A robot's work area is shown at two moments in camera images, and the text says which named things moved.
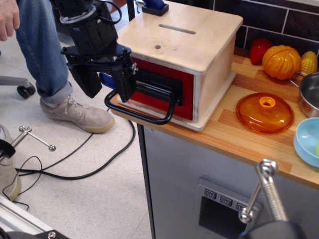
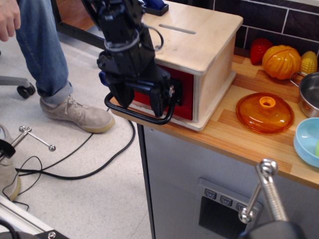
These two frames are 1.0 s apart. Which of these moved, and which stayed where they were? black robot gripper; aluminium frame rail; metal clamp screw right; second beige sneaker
Moved: black robot gripper
Stayed: aluminium frame rail; second beige sneaker; metal clamp screw right
